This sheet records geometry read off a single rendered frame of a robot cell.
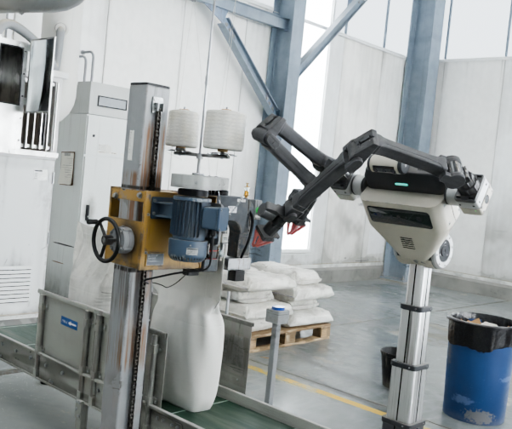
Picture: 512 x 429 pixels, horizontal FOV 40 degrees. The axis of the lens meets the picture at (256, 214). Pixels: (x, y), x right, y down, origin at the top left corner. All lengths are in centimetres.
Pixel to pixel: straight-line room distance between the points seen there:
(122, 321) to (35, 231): 286
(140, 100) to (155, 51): 510
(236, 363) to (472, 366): 183
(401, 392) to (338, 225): 742
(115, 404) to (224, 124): 120
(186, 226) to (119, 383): 70
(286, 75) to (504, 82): 373
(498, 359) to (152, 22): 508
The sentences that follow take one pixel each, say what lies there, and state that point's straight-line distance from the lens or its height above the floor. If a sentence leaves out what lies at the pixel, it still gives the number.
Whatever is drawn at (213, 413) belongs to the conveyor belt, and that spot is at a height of 38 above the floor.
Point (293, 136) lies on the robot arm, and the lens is 283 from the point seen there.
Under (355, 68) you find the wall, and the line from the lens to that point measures 1064.
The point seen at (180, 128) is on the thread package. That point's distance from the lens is 298.
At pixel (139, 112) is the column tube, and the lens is 284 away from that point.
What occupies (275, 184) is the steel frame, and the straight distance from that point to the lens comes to 879.
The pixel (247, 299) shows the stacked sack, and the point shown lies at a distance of 584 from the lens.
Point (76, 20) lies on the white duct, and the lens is 620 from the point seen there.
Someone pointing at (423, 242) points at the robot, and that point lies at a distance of 299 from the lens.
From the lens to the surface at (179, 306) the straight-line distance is 320.
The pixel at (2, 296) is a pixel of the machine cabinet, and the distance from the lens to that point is 563.
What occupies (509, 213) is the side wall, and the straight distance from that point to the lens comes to 1105.
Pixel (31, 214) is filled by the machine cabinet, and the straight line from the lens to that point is 564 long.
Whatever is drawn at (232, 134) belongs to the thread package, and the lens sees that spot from 278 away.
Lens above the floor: 143
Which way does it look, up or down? 3 degrees down
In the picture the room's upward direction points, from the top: 6 degrees clockwise
